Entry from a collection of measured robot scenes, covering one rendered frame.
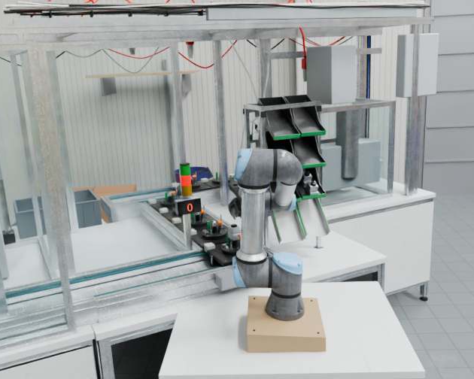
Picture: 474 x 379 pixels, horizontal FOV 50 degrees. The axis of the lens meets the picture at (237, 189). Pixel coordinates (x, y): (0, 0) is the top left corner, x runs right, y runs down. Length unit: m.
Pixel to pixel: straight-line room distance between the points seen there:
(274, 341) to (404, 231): 2.15
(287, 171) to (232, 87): 4.90
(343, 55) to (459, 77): 3.65
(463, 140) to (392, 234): 3.51
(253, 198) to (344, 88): 1.86
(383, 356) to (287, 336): 0.34
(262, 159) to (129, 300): 0.88
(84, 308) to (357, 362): 1.10
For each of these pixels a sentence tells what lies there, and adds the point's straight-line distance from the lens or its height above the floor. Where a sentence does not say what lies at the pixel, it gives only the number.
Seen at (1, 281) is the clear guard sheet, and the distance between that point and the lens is 2.11.
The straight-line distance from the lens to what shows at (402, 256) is 3.96.
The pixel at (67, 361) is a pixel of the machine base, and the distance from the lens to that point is 2.24.
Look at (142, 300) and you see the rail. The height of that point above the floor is 0.92.
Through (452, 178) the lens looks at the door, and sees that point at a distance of 7.22.
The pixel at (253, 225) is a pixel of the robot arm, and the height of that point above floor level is 1.31.
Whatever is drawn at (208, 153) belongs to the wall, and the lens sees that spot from 6.77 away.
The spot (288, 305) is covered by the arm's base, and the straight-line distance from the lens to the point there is 1.98.
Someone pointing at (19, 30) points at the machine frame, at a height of 2.07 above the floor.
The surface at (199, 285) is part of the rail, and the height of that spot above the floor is 0.92.
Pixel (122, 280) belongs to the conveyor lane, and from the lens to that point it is 2.47.
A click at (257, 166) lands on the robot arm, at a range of 1.77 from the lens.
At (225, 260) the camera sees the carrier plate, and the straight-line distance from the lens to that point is 2.44.
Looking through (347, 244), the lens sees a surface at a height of 0.86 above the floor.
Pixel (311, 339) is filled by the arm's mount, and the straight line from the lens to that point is 1.93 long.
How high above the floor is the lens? 1.91
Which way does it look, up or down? 15 degrees down
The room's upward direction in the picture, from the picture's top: 3 degrees counter-clockwise
